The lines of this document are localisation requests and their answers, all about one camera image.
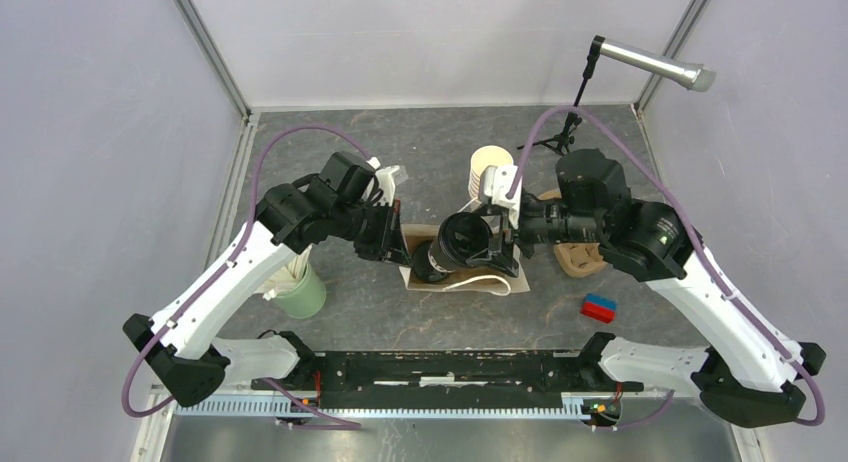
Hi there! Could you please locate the green cup holder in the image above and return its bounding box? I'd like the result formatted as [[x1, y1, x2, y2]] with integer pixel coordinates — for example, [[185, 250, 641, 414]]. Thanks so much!
[[271, 263, 327, 319]]

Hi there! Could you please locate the red and blue block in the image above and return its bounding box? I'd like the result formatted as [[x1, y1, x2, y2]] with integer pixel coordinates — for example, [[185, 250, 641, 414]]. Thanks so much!
[[580, 293, 618, 324]]

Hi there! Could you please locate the black sleeved paper cup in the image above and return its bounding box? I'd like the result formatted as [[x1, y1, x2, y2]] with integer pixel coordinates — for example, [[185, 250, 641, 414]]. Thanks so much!
[[411, 239, 460, 284]]

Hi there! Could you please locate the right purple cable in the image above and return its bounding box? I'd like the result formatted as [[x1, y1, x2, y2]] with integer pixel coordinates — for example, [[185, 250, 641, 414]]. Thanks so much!
[[504, 105, 827, 431]]

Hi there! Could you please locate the black tripod stand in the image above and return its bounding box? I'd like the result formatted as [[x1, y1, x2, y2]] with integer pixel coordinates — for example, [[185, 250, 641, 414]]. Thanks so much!
[[516, 42, 603, 157]]

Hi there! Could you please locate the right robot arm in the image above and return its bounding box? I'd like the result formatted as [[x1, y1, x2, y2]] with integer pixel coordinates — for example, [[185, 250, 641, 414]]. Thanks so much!
[[471, 149, 826, 428]]

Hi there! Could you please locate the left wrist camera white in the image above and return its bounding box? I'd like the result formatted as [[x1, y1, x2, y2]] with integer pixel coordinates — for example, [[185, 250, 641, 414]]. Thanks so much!
[[365, 157, 408, 205]]

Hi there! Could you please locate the brown pulp cup carrier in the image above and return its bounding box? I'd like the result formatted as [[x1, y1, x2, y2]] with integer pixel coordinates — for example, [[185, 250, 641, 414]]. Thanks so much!
[[537, 188, 609, 279]]

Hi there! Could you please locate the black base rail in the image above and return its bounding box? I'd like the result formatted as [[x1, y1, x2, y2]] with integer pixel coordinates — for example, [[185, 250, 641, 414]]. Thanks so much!
[[277, 350, 644, 410]]

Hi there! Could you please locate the brown paper bag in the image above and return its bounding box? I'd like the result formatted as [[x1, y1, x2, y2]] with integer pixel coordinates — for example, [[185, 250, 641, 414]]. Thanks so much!
[[399, 224, 530, 297]]

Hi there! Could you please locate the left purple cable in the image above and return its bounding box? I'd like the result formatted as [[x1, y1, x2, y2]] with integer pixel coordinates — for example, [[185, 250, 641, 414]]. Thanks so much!
[[121, 122, 372, 432]]

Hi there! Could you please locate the white wrapped straws bundle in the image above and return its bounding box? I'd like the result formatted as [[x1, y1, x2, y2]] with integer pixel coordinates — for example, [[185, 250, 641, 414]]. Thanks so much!
[[255, 246, 312, 300]]

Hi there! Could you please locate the black coffee lid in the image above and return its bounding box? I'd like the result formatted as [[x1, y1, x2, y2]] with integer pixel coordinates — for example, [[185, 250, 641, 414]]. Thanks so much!
[[437, 212, 493, 270]]

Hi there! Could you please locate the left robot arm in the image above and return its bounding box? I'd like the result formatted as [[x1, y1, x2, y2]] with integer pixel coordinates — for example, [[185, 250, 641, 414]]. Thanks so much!
[[123, 152, 410, 407]]

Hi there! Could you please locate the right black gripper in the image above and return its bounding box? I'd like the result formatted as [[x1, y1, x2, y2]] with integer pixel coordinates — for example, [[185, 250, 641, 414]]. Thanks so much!
[[466, 190, 605, 277]]

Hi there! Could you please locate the purple cable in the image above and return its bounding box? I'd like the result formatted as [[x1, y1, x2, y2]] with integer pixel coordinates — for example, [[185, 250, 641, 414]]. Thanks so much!
[[121, 122, 372, 432], [504, 105, 827, 431]]

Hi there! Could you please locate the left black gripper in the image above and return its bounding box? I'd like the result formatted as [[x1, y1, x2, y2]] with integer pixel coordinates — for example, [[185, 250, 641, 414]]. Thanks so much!
[[331, 198, 413, 268]]

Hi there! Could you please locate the stack of white paper cups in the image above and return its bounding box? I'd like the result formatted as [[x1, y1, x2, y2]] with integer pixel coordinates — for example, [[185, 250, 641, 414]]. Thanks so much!
[[468, 145, 513, 201]]

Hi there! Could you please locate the silver cylindrical lamp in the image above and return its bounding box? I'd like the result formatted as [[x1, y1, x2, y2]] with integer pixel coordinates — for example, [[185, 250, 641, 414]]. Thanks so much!
[[593, 36, 717, 92]]

